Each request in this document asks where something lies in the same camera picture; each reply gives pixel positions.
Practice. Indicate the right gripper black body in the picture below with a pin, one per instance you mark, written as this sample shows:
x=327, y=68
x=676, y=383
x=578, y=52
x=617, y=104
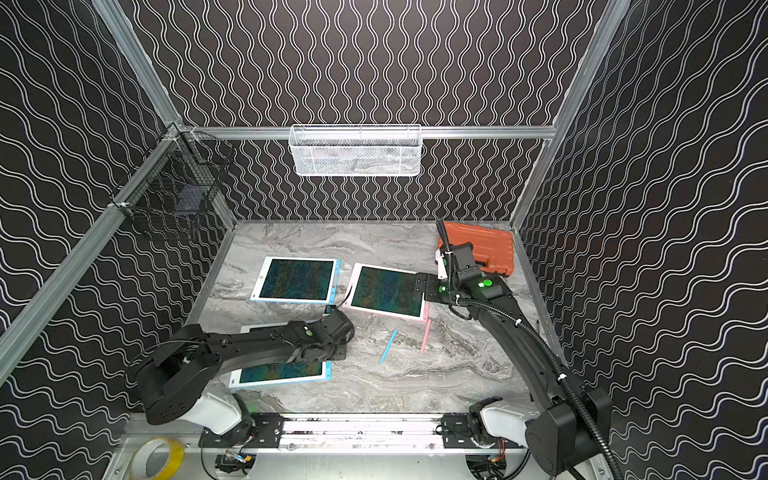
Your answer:
x=452, y=261

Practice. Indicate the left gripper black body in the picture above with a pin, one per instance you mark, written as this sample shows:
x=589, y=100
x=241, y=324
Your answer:
x=339, y=351

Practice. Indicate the pink writing tablet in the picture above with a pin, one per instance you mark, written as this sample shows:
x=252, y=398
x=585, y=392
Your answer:
x=386, y=291

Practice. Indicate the pink stylus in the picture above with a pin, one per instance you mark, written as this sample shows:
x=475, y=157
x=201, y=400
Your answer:
x=425, y=336

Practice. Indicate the blue tablet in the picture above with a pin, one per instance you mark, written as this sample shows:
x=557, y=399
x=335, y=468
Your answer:
x=280, y=374
x=299, y=280

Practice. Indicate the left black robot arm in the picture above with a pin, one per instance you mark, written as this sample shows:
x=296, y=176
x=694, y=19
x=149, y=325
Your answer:
x=173, y=381

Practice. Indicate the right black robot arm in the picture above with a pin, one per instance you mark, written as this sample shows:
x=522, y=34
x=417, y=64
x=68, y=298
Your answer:
x=571, y=423

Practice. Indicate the blue stylus on table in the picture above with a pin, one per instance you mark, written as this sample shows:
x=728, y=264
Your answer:
x=388, y=346

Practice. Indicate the orange plastic tool case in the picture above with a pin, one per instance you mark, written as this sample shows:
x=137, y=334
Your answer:
x=492, y=249

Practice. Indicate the yellow tape roll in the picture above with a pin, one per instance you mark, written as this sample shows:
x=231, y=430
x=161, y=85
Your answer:
x=159, y=458

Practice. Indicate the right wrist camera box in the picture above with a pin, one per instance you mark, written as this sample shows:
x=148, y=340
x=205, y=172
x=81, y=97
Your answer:
x=464, y=263

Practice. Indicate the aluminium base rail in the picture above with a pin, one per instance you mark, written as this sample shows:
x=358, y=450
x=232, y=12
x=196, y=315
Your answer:
x=356, y=434

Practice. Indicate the white wire basket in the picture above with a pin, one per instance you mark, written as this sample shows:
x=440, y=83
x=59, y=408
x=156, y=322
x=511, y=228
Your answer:
x=356, y=150

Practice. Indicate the black wire basket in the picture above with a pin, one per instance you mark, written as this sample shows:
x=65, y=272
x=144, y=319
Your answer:
x=175, y=201

